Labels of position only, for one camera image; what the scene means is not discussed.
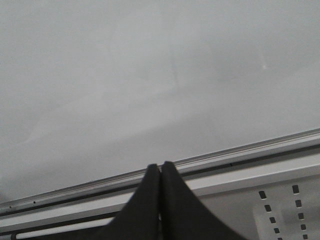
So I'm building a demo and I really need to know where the white metal stand crossbeam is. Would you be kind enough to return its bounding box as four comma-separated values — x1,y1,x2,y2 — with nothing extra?
0,155,320,240

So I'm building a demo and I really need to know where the white round metal rod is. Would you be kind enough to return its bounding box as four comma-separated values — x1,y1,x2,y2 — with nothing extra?
15,217,114,240

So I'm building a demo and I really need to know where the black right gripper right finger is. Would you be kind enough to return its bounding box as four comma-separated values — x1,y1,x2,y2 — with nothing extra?
160,161,244,240

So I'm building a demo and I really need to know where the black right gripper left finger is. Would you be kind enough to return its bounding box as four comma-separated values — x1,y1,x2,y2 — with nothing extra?
97,164,160,240

